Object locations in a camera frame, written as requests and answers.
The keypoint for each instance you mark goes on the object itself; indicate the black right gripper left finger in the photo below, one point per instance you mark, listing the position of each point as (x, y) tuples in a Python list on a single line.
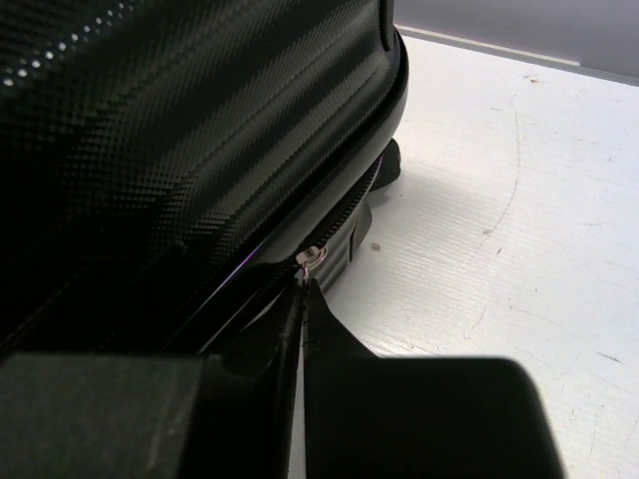
[(223, 415)]

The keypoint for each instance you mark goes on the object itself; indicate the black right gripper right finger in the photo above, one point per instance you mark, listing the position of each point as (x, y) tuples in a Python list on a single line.
[(416, 417)]

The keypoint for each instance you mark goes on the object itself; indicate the black suitcase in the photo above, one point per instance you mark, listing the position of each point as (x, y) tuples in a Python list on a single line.
[(163, 162)]

